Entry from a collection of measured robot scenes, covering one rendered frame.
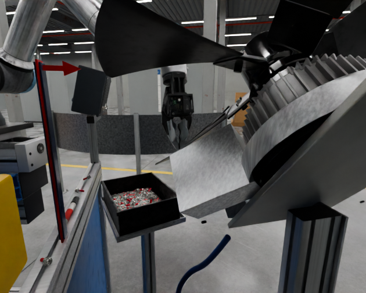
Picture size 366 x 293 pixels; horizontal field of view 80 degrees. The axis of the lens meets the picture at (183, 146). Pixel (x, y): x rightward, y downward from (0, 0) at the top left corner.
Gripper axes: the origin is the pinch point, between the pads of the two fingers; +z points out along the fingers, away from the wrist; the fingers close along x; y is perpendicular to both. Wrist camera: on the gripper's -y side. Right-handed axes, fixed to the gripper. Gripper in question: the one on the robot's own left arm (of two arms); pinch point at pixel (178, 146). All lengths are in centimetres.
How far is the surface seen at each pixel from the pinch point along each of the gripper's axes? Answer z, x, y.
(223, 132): -0.6, 3.9, 24.3
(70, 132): -34, -75, -189
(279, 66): -10.7, 11.7, 31.9
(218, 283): 82, 34, -70
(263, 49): -16.4, 12.5, 27.1
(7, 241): 9, -24, 43
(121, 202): 14.7, -17.5, -2.9
